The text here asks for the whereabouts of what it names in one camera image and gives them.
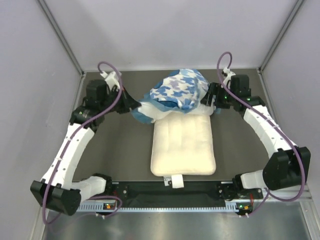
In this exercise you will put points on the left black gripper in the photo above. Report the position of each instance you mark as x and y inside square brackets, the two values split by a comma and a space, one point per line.
[127, 101]

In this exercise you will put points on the cream bear pillow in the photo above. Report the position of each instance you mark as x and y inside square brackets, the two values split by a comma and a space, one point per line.
[182, 145]

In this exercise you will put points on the blue white bear pillowcase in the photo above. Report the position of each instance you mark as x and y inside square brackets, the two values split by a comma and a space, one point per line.
[180, 92]

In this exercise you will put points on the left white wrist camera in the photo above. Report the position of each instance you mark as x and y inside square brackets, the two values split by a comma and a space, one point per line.
[111, 79]

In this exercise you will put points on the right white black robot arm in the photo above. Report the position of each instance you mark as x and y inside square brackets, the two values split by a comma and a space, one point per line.
[288, 164]

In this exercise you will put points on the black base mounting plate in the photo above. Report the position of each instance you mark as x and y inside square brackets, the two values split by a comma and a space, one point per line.
[154, 194]

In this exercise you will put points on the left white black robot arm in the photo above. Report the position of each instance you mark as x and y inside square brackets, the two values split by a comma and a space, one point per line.
[56, 190]

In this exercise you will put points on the aluminium frame rail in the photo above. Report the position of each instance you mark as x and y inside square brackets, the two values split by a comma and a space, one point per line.
[289, 194]

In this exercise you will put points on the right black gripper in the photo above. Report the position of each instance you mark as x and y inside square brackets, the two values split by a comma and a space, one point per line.
[214, 89]

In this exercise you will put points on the grey slotted cable duct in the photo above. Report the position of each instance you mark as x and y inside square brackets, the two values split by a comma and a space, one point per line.
[101, 207]

